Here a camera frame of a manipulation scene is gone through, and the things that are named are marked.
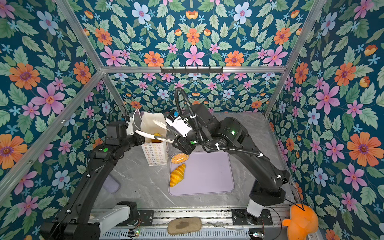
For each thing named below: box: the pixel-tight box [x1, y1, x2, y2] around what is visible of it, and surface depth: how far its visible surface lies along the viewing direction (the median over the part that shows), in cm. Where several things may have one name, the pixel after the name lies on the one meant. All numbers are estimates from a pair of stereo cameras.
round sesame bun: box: [171, 153, 189, 164], surface depth 92 cm
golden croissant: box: [169, 163, 186, 188], surface depth 86 cm
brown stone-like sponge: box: [167, 217, 202, 235], surface depth 70 cm
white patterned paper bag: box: [140, 112, 168, 166], surface depth 83 cm
